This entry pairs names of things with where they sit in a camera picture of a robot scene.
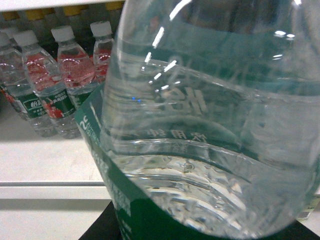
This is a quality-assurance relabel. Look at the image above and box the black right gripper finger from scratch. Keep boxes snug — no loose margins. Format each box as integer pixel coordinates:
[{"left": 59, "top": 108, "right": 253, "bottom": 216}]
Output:
[{"left": 79, "top": 202, "right": 122, "bottom": 240}]

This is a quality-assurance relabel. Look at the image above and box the clear water bottle green label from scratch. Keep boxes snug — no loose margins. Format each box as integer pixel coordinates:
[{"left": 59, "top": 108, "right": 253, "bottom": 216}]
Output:
[
  {"left": 0, "top": 32, "right": 57, "bottom": 138},
  {"left": 90, "top": 21, "right": 113, "bottom": 83},
  {"left": 51, "top": 25, "right": 99, "bottom": 109},
  {"left": 13, "top": 30, "right": 80, "bottom": 139},
  {"left": 89, "top": 0, "right": 320, "bottom": 240}
]

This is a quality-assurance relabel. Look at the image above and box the white metal shelf board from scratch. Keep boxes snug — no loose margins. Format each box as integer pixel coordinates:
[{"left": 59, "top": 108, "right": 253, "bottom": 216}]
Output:
[{"left": 0, "top": 94, "right": 320, "bottom": 201}]

